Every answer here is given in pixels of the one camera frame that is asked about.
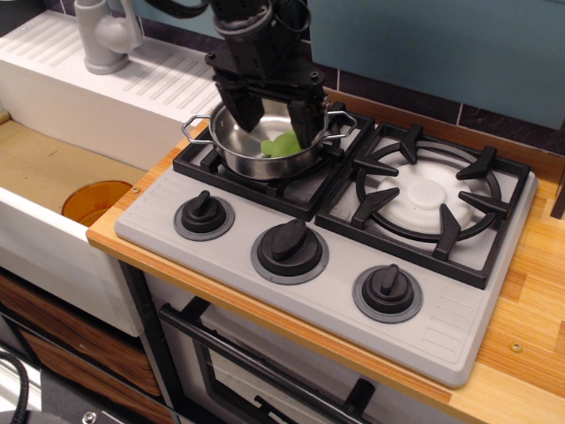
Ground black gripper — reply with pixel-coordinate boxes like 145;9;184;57
205;30;326;149

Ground green toy cauliflower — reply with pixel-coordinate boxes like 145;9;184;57
260;130;303;158

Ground stainless steel pot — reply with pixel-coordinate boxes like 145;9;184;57
182;99;358;181

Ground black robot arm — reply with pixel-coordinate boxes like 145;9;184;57
151;1;327;148

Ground black left stove knob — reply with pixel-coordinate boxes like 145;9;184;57
173;190;235;242

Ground black stove knob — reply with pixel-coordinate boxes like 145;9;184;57
173;190;235;242
352;264;424;324
251;219;329;285

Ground black middle stove knob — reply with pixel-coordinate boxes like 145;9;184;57
251;219;329;285

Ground grey toy stove top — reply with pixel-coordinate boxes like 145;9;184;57
114;82;539;390

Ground black right stove knob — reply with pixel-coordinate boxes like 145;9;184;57
352;264;424;324

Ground black left burner grate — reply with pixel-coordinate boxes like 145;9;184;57
173;102;374;220

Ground black burner grate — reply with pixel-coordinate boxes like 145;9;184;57
315;123;538;289
173;102;374;220

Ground grey toy faucet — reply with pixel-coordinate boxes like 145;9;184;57
74;1;142;75

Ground black right burner grate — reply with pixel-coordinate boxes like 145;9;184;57
315;123;538;289

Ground white toy sink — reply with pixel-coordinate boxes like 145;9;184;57
1;11;220;337

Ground orange sink drain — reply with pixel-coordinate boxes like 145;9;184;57
61;180;132;227

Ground wooden drawer fronts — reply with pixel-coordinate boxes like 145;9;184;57
1;269;174;423

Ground black oven door handle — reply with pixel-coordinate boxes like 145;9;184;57
158;298;374;423

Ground black braided cable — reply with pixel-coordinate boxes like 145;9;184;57
0;351;30;424

